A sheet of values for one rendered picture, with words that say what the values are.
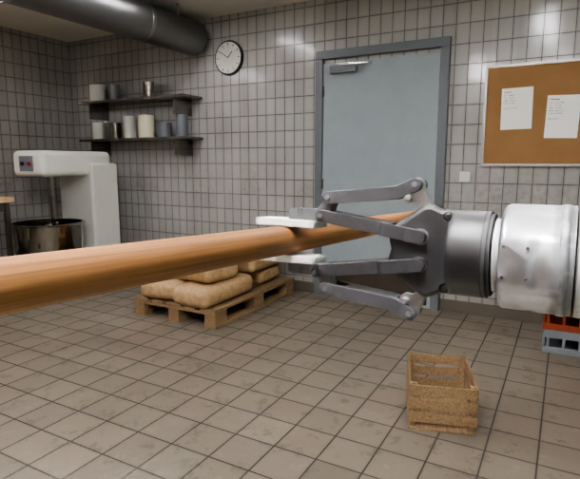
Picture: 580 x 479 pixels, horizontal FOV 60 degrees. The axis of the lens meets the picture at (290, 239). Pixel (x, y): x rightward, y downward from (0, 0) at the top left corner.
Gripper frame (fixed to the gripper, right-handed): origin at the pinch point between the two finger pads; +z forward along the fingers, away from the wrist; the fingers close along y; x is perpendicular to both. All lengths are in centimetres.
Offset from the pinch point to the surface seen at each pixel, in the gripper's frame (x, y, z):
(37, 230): 240, 37, 393
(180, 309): 241, 87, 226
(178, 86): 361, -108, 333
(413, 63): 358, -107, 88
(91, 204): 298, 15, 390
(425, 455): 156, 104, 19
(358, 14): 358, -151, 135
